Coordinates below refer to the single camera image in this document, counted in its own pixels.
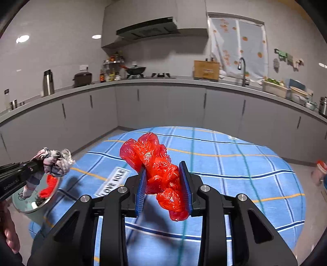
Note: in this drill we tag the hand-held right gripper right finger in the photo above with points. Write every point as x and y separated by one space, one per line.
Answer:
185 189

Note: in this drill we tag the orange print white curtain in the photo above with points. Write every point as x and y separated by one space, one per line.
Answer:
230 38

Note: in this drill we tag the black faucet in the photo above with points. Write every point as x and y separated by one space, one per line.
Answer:
244 76

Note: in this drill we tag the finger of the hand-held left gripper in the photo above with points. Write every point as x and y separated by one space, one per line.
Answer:
20 166
15 183

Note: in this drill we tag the blue plaid tablecloth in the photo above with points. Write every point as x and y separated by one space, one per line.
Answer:
230 174

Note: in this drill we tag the steel pot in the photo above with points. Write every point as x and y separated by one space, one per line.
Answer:
323 106

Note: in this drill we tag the black rice cooker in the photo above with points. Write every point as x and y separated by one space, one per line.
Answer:
82 80

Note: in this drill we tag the grey upper cabinets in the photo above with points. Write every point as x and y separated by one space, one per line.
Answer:
153 9

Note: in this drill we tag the green wall hook rack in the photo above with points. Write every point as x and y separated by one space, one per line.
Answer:
283 53

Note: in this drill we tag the white wall socket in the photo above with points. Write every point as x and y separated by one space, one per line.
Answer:
309 92
84 67

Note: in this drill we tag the steel thermos jug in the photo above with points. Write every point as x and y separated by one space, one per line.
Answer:
48 84

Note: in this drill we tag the corner spice rack with bottles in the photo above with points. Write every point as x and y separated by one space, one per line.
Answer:
112 76

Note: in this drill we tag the small teal cup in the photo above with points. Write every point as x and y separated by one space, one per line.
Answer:
311 104

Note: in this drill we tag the person's left hand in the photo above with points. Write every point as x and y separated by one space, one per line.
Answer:
10 235

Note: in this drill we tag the red plastic bag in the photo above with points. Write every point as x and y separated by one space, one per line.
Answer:
158 166

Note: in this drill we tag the blue grey board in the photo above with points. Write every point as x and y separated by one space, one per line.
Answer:
296 83

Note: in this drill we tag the black wok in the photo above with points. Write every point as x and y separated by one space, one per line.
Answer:
135 70

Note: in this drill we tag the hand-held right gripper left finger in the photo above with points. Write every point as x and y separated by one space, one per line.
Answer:
141 189

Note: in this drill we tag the cream basin with greens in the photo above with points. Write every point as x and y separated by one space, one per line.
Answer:
274 90

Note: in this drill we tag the beige bowl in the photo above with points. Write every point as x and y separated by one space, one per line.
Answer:
297 96

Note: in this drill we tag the wooden cutting board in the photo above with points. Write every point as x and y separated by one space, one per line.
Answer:
205 70

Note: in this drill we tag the red capped container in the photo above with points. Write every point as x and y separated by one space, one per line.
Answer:
320 168

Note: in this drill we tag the grey kitchen base cabinets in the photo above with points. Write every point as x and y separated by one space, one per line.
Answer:
158 104

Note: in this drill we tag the grey cloth rag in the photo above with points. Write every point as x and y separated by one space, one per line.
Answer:
57 161

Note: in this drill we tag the gas stove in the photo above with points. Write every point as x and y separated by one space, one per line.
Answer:
161 75

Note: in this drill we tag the black range hood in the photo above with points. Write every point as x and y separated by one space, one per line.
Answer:
148 29

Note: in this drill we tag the teal waste bin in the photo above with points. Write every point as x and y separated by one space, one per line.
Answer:
28 207

